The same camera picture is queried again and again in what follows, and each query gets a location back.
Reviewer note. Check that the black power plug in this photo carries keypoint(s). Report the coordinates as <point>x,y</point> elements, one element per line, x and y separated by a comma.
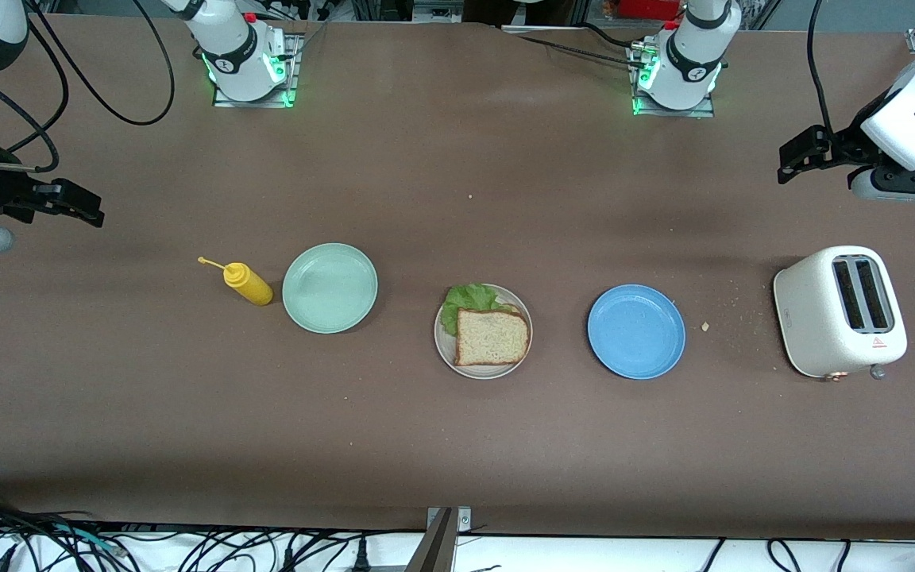
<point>360,560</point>

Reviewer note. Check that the green lettuce leaf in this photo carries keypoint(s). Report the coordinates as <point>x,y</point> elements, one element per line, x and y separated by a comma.
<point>465,298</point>

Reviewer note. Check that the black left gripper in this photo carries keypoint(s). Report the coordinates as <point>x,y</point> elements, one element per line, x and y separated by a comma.
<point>845,146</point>

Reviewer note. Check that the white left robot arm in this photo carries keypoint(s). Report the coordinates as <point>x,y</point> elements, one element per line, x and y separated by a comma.
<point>692,56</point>

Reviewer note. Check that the beige plate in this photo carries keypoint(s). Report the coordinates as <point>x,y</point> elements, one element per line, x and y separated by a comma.
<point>445,353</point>

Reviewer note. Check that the mint green plate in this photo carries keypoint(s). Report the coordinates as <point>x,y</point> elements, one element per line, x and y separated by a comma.
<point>330,287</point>

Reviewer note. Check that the metal mount beam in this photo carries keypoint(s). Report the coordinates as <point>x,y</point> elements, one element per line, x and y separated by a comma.
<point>434,548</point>

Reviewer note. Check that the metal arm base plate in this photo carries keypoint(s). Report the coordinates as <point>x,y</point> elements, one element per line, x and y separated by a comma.
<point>704,110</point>
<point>295,71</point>

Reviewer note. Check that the yellow squeeze bottle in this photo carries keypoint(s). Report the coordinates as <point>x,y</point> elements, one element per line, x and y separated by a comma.
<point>249,284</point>

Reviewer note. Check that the red box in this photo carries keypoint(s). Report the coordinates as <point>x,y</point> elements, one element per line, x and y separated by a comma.
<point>640,8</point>

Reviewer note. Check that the white toaster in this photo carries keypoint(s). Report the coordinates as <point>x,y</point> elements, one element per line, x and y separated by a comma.
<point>811,318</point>

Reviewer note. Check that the blue plate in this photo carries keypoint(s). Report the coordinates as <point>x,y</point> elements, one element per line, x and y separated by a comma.
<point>636,331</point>

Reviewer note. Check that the dark crust bread slice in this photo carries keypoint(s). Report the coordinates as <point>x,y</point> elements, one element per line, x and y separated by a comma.
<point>493,338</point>

